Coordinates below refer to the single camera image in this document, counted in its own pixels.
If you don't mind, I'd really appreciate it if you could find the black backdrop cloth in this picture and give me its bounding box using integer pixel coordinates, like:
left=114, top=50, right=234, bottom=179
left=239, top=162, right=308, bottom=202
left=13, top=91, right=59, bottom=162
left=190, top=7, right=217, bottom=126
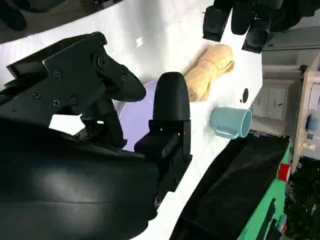
left=172, top=136, right=292, bottom=240

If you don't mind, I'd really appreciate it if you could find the pale green mug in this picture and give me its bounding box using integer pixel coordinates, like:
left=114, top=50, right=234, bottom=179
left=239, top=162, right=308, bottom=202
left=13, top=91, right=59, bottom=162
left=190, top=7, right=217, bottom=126
left=209, top=106, right=253, bottom=140

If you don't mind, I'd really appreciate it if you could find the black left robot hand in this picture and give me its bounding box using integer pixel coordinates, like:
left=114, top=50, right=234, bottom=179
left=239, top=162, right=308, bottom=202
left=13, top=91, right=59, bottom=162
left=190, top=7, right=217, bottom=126
left=202, top=0, right=320, bottom=53

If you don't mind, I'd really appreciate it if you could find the beige towel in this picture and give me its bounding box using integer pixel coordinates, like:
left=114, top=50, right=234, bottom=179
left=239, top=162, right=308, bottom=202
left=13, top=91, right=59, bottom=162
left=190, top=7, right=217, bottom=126
left=183, top=43, right=236, bottom=103

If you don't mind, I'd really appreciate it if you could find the wooden frame machine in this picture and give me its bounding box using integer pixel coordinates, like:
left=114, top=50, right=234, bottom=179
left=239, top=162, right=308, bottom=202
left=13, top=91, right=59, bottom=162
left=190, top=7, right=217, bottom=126
left=291, top=53, right=320, bottom=166

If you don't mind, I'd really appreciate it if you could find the dark green plant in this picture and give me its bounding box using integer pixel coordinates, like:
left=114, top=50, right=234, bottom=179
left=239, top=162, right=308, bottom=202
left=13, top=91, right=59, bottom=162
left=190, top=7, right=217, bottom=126
left=284, top=156, right=320, bottom=240

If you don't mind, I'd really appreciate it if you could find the lilac plate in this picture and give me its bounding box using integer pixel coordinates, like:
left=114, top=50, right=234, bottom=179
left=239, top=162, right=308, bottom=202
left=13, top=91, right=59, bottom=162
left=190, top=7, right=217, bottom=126
left=111, top=79, right=161, bottom=153

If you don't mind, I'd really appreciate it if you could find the red box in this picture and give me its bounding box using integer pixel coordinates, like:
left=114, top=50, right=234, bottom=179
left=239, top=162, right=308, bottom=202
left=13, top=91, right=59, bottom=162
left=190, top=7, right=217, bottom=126
left=277, top=163, right=291, bottom=181

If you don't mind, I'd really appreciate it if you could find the green cloth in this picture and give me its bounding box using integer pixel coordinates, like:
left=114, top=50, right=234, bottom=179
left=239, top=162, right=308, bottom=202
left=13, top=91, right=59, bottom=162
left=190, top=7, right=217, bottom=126
left=236, top=139, right=295, bottom=240

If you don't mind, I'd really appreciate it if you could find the white cabinet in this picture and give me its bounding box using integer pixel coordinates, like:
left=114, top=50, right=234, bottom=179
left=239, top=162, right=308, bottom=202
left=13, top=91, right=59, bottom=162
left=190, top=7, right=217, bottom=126
left=249, top=48, right=305, bottom=137

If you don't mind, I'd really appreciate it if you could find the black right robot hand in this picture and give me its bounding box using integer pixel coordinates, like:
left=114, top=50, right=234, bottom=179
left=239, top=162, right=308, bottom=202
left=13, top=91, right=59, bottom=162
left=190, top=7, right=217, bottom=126
left=0, top=31, right=193, bottom=240

